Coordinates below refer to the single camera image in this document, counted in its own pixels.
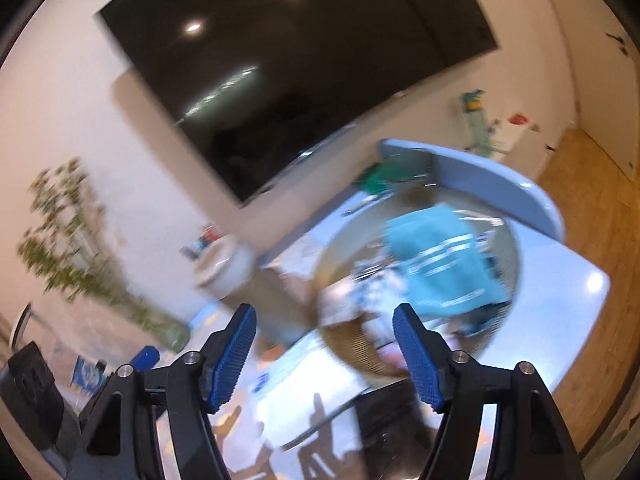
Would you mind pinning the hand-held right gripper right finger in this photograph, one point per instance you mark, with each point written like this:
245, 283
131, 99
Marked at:
415, 360

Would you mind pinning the patterned tablecloth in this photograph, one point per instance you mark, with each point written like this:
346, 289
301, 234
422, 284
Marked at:
295, 375

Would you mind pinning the teal cloth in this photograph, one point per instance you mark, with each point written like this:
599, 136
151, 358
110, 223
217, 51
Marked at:
445, 265

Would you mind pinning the green cloth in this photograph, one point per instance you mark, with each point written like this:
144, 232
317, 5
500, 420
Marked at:
387, 175

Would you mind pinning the green plant stems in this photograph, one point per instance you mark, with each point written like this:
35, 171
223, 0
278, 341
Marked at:
65, 240

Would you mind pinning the green spray bottle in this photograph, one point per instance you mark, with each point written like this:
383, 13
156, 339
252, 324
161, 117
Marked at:
477, 120

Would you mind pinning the bundle of pens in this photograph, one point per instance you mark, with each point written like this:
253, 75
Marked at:
202, 242

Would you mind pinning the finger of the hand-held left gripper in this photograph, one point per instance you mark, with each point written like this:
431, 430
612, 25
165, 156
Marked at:
145, 356

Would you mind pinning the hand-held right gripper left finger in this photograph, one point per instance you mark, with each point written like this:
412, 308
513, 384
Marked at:
235, 355

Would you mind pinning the black television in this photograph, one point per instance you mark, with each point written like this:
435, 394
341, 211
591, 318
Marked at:
300, 85

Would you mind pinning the woven pen holder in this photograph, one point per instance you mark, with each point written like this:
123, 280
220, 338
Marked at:
225, 270

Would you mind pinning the red small object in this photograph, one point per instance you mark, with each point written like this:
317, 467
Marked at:
518, 120

